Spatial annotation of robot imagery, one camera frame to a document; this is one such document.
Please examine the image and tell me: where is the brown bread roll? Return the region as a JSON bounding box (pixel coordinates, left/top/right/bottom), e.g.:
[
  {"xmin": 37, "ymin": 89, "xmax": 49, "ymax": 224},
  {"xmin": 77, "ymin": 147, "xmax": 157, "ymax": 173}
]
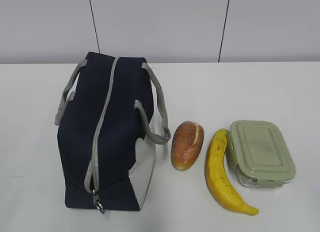
[{"xmin": 170, "ymin": 120, "xmax": 205, "ymax": 171}]

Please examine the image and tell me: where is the navy blue lunch bag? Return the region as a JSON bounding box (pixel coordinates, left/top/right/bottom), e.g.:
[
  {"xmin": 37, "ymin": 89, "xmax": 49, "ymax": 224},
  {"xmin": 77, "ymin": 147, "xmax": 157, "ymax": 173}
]
[{"xmin": 54, "ymin": 52, "xmax": 171, "ymax": 213}]

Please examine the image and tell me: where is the yellow banana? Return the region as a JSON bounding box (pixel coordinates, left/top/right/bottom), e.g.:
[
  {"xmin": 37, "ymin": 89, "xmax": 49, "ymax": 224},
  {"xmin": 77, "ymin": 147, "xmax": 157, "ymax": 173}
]
[{"xmin": 204, "ymin": 128, "xmax": 259, "ymax": 216}]

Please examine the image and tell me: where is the green lid food container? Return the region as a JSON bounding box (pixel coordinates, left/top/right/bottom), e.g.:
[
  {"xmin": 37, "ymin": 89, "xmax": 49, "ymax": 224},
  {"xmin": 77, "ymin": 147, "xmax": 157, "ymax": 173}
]
[{"xmin": 226, "ymin": 120, "xmax": 296, "ymax": 188}]

